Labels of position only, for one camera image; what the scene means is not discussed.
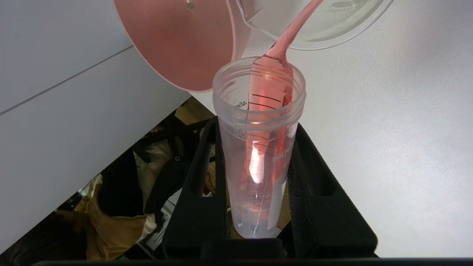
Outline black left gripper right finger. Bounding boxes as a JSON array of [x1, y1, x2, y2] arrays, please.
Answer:
[[287, 123, 378, 260]]

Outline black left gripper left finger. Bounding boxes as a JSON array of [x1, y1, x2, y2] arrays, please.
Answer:
[[162, 117, 229, 260]]

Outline test tube with red pigment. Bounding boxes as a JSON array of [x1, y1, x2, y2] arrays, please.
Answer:
[[212, 56, 307, 239]]

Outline clear glass beaker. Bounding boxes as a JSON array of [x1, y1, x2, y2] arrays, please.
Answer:
[[236, 0, 394, 51]]

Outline pink bowl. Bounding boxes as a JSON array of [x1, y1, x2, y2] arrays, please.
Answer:
[[113, 0, 238, 93]]

